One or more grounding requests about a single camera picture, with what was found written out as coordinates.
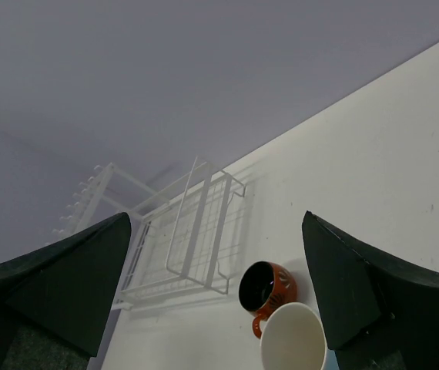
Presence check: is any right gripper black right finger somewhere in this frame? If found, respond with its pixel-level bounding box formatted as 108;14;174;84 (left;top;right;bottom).
301;212;439;369

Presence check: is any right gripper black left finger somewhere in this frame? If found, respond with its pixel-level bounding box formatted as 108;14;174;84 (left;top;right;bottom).
0;213;132;369

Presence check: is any orange mug black interior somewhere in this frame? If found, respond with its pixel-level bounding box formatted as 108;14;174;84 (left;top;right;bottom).
238;261;298;339

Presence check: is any beige paper cup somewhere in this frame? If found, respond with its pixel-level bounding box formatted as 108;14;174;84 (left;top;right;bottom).
260;302;327;370

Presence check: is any white wire dish rack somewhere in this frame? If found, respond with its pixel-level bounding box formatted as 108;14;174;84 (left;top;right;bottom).
52;157;246;311

